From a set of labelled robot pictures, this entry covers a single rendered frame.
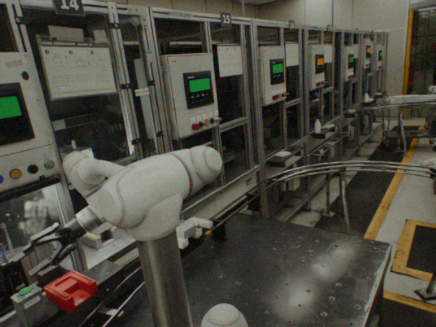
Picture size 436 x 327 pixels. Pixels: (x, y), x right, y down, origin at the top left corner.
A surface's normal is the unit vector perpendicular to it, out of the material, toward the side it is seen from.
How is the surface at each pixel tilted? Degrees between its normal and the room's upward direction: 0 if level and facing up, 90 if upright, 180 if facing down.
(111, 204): 85
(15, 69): 90
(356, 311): 0
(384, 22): 90
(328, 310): 0
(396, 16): 90
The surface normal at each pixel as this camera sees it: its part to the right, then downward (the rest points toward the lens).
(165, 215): 0.75, 0.19
